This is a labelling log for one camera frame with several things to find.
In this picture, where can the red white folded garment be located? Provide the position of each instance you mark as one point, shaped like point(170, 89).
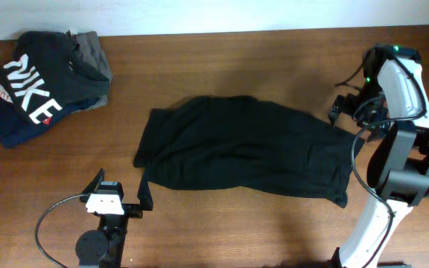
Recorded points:
point(41, 115)

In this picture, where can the navy folded garment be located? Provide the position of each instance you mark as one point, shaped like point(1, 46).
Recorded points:
point(15, 130)

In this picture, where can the black Nike shirt folded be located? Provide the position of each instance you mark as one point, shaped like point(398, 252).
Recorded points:
point(46, 75)

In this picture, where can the black t-shirt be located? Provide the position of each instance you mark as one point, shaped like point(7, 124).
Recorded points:
point(216, 143)

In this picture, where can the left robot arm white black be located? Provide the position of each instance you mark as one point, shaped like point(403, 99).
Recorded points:
point(104, 246)

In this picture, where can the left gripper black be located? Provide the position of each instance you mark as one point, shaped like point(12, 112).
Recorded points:
point(144, 196)

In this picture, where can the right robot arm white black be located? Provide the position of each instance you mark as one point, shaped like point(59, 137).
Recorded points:
point(393, 107)

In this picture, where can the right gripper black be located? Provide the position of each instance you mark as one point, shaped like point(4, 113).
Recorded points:
point(339, 106)

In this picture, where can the grey folded garment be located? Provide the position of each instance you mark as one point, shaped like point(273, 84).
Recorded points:
point(86, 47)

